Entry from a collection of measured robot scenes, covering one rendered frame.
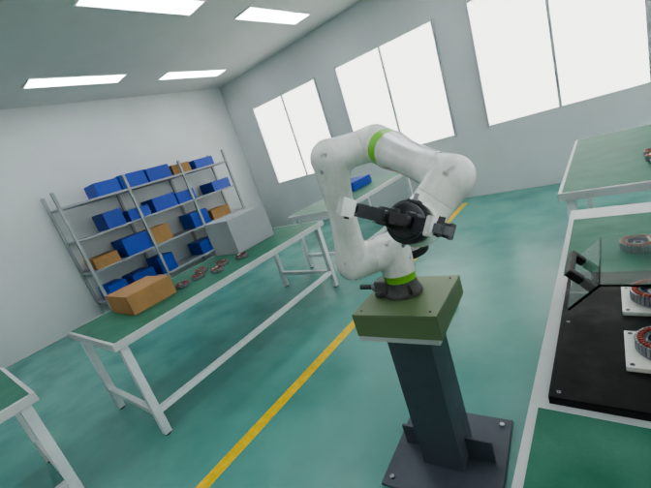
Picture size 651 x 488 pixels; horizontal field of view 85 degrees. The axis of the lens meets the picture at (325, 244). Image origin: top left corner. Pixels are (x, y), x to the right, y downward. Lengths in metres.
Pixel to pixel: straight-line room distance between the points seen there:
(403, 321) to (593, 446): 0.61
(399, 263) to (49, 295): 5.91
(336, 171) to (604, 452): 0.92
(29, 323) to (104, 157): 2.78
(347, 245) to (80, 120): 6.34
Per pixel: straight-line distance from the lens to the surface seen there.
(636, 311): 1.32
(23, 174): 6.81
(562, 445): 0.98
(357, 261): 1.29
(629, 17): 5.69
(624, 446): 0.99
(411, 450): 1.99
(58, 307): 6.73
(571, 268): 0.93
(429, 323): 1.27
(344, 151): 1.16
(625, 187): 2.63
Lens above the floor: 1.47
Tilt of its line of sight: 15 degrees down
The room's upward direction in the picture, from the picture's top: 18 degrees counter-clockwise
